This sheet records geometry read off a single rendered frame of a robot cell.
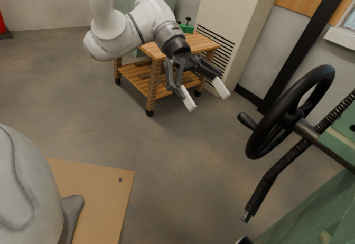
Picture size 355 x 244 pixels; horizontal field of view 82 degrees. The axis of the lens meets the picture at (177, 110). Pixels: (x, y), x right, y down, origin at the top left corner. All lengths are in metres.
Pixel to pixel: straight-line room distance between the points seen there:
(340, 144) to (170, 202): 0.92
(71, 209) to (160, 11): 0.56
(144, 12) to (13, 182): 0.54
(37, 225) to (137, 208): 0.88
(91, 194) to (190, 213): 0.77
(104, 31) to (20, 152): 0.41
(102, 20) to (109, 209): 0.46
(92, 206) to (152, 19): 0.52
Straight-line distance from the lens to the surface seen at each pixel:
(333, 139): 0.49
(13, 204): 0.30
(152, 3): 0.70
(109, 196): 0.53
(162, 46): 0.63
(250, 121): 0.49
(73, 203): 0.51
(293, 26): 1.95
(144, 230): 1.16
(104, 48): 0.65
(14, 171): 0.29
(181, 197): 1.25
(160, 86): 1.65
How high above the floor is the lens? 1.09
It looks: 39 degrees down
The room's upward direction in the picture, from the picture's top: 15 degrees clockwise
